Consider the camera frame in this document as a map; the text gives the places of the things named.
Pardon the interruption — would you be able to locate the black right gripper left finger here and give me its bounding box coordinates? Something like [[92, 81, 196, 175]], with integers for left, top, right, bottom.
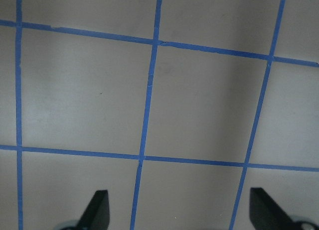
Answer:
[[76, 190, 110, 230]]

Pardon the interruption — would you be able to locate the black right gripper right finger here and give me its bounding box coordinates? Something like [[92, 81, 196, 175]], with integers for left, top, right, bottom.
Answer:
[[249, 188, 298, 230]]

